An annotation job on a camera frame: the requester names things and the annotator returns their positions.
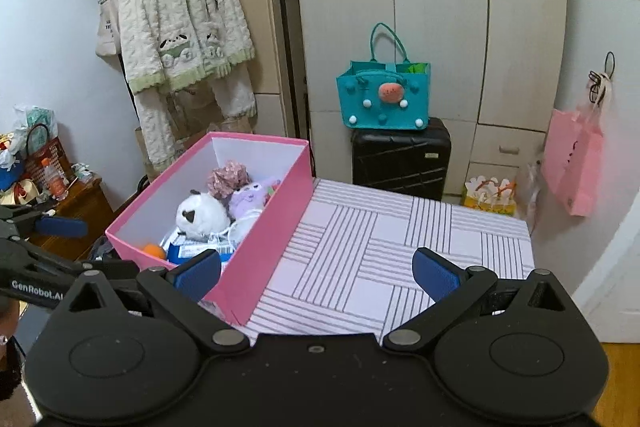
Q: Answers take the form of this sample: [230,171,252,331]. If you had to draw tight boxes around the blue wet wipes pack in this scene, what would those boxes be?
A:
[167,236,234,265]

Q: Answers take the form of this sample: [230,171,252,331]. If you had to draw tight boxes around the orange ball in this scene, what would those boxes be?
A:
[142,244,166,260]

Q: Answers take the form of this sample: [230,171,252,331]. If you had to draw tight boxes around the white brown cat plush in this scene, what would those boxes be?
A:
[176,190,231,242]

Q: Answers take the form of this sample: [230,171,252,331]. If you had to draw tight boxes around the pink floral cloth pouch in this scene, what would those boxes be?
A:
[207,160,250,199]

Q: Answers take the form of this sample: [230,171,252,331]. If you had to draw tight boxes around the purple Kuromi plush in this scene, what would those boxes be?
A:
[228,178,281,221]

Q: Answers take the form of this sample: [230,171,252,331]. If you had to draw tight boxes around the white mesh bath sponge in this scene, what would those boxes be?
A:
[217,209,262,253]

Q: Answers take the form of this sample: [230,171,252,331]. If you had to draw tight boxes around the red strawberry plush keychain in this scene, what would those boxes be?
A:
[266,183,280,202]

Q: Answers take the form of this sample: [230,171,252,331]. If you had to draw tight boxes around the orange drink bottle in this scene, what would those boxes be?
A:
[41,158,68,200]

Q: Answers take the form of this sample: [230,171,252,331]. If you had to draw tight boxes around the blue wrapped flower bouquet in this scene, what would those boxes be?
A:
[0,131,25,192]

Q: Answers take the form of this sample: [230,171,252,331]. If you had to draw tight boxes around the wooden nightstand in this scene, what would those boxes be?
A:
[29,176,115,261]

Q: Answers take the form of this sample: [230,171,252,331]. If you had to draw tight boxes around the red checkered gift bag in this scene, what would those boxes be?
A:
[25,124,76,190]

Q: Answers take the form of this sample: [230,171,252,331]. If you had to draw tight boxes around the colourful gift bag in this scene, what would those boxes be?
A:
[462,176,516,217]

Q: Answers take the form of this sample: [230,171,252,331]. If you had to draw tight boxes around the striped table cloth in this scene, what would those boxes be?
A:
[242,179,535,339]

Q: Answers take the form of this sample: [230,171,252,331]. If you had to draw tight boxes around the black suitcase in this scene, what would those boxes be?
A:
[352,117,451,200]

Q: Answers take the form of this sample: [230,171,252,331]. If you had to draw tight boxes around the pink storage box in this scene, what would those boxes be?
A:
[106,132,314,325]

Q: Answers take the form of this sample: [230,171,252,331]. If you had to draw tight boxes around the pink paper bag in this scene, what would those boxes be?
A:
[540,103,606,218]

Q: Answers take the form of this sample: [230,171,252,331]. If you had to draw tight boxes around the canvas tote bag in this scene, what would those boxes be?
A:
[96,0,120,57]

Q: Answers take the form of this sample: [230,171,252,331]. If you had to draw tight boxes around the teal felt tote bag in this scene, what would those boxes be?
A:
[336,22,431,132]

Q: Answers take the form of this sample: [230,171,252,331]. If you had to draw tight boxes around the cream fleece pants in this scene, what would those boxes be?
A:
[134,63,257,174]

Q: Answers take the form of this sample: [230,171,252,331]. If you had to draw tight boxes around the cream knitted cardigan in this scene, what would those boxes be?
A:
[115,0,257,96]

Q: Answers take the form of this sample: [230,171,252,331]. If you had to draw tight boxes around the beige wardrobe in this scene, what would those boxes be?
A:
[299,0,566,195]

